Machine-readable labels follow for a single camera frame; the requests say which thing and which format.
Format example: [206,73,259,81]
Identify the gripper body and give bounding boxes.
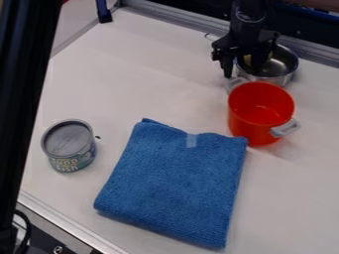
[209,28,283,63]

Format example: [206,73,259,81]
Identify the silver can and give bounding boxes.
[40,118,98,174]

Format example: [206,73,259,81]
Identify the blue cloth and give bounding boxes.
[92,117,251,250]

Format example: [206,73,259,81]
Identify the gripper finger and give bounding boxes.
[221,55,236,79]
[250,49,272,77]

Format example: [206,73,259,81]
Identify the red pot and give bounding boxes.
[223,77,302,147]

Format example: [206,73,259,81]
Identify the silver pot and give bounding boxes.
[233,44,301,88]

